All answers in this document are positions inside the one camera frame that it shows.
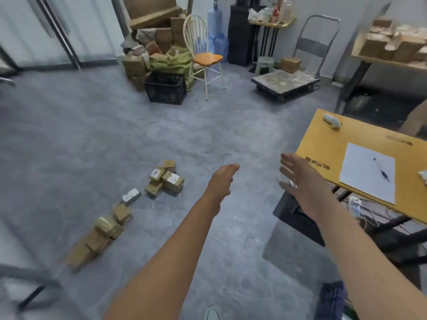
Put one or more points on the small white oblong object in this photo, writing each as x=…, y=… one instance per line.
x=332, y=120

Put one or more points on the pile of brown cardboard boxes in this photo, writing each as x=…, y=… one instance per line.
x=171, y=181

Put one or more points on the black storage crate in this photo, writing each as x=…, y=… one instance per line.
x=165, y=91

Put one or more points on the black cabinet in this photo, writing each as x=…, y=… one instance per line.
x=238, y=36

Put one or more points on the person's right forearm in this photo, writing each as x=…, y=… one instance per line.
x=367, y=263

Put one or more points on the person's right hand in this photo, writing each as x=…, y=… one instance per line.
x=307, y=186

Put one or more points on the small brown cardboard box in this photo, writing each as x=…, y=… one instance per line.
x=133, y=66

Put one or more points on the white board sheet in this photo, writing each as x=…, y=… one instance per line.
x=360, y=169

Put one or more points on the heap of large cardboard boxes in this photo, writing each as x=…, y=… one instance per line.
x=150, y=9

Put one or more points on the person's left forearm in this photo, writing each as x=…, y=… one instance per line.
x=160, y=273

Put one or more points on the small yellow side table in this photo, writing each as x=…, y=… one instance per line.
x=272, y=24

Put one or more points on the thin brown box wide label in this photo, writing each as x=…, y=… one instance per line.
x=131, y=196

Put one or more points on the yellow green plastic bag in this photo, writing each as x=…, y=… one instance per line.
x=173, y=63

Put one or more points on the black pen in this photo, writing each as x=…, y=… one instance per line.
x=382, y=169

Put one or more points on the wooden table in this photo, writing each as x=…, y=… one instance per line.
x=320, y=143
x=383, y=61

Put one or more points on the person's left hand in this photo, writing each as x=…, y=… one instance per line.
x=220, y=186

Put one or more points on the glass sliding door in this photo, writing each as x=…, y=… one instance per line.
x=50, y=29

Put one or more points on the green plastic stool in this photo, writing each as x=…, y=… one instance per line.
x=264, y=64

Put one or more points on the blue water jug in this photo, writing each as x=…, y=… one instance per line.
x=221, y=46
x=215, y=19

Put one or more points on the cluster of bottles and packets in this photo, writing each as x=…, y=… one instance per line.
x=273, y=11

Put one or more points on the wooden plank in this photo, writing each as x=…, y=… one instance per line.
x=190, y=4

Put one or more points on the white chair with orange seat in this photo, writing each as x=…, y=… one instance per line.
x=207, y=59

